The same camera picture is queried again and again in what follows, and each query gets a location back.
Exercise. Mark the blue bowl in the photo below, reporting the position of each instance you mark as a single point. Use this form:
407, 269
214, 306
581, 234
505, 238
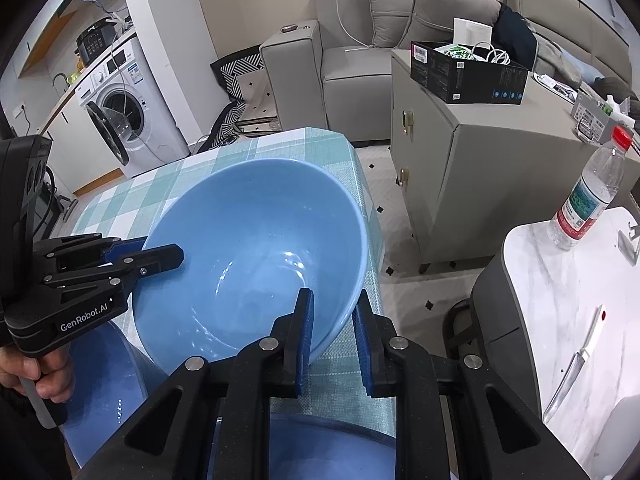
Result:
110, 390
330, 452
240, 245

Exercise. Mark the grey floor vacuum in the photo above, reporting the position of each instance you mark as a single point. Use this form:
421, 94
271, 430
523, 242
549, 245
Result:
67, 205

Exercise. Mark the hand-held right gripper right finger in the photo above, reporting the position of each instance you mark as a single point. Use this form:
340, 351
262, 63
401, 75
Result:
362, 345

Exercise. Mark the small metal stand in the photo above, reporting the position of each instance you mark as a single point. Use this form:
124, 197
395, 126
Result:
630, 245

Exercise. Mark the person's left hand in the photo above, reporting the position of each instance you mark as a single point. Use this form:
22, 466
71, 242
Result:
50, 382

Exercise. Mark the metal kitchen faucet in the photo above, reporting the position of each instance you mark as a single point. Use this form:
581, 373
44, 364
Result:
60, 77

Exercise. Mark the dark grey chair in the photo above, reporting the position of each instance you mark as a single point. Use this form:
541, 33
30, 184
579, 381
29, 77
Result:
500, 300

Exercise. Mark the grey sofa cushion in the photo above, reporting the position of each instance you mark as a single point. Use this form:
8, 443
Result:
445, 10
390, 7

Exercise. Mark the white marble table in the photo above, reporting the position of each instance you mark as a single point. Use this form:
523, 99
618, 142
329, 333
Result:
560, 280

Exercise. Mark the black cardboard box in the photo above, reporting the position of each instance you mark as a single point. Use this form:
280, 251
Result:
480, 85

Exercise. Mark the clear plastic water bottle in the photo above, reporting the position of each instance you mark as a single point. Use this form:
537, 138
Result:
585, 200

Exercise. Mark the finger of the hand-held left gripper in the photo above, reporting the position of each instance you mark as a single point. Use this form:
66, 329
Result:
127, 250
160, 257

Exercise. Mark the black pressure cooker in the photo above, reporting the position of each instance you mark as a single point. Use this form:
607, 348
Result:
97, 42

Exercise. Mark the grey side cabinet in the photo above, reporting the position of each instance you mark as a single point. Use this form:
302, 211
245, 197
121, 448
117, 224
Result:
450, 160

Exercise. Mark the grey sofa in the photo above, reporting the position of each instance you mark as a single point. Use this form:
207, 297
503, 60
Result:
295, 70

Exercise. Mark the white wall cabinet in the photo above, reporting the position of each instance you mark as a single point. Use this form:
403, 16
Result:
47, 40

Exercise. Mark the small grey box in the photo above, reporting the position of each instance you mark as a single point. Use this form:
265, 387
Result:
592, 117

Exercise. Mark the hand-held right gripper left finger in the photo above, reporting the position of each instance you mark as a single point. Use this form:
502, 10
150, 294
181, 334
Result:
305, 340

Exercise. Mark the person's left forearm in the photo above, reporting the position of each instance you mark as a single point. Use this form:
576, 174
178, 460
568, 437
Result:
25, 440

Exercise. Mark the white kitchen base cabinet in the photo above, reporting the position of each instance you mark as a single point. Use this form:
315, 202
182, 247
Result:
75, 145

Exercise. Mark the white box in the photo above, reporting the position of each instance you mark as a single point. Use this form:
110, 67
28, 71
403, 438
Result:
472, 32

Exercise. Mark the white washing machine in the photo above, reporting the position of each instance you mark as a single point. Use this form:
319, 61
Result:
135, 80

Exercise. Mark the dark clothing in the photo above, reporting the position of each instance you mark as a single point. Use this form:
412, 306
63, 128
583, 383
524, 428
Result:
515, 35

